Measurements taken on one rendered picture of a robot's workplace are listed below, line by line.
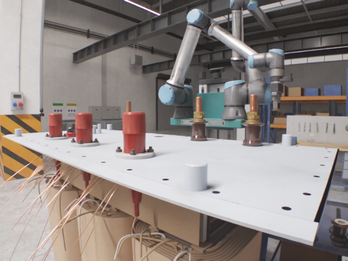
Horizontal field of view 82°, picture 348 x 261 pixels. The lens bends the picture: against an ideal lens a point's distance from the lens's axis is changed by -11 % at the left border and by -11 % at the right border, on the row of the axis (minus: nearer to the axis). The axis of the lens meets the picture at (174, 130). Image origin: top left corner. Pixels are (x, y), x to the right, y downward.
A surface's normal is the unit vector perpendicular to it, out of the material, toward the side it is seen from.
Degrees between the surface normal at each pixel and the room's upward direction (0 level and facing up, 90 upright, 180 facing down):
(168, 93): 94
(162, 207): 90
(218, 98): 90
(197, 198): 11
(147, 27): 90
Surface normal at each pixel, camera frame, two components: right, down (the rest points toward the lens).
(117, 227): 0.12, 0.07
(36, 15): 0.76, 0.05
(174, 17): -0.65, 0.06
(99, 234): -0.36, 0.07
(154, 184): -0.12, -0.97
